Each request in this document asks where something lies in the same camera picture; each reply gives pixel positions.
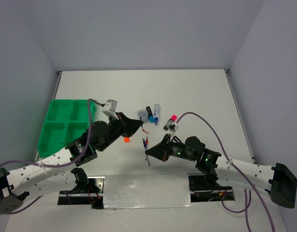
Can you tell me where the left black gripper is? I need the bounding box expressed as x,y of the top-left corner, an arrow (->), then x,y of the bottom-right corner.
98,112 -> 143,152

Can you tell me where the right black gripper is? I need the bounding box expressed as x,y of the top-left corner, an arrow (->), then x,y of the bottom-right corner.
146,133 -> 197,161

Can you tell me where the red gel pen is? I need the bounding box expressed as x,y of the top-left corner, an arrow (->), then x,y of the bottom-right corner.
145,136 -> 151,167

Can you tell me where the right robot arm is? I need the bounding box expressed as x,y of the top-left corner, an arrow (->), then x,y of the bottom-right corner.
145,134 -> 297,208

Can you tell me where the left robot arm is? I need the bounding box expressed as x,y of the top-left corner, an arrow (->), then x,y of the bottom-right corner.
0,112 -> 143,215

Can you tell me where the clear jar of paperclips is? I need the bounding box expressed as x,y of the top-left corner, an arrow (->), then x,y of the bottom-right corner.
137,109 -> 149,123

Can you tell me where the blue-capped black highlighter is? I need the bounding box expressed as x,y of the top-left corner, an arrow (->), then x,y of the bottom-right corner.
146,106 -> 154,123

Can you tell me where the clear glue bottle blue cap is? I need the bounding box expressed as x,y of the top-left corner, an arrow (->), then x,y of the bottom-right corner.
153,104 -> 161,126

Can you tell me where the pink-capped black highlighter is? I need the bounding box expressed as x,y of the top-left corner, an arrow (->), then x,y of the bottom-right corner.
163,115 -> 177,131

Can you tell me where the green four-compartment plastic bin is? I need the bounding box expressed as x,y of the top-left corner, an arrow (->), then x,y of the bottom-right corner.
37,100 -> 89,159

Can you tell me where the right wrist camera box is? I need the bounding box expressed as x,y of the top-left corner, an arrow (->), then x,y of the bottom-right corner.
168,122 -> 178,133

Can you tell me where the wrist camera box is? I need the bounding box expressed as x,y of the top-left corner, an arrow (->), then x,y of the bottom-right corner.
168,122 -> 178,133
102,99 -> 118,120

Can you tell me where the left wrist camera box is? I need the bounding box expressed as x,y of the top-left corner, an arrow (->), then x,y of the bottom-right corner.
102,99 -> 118,120

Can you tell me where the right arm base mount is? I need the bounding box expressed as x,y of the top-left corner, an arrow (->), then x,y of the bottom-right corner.
188,174 -> 235,203

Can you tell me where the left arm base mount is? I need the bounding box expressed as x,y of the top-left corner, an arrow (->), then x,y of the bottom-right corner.
58,168 -> 105,209

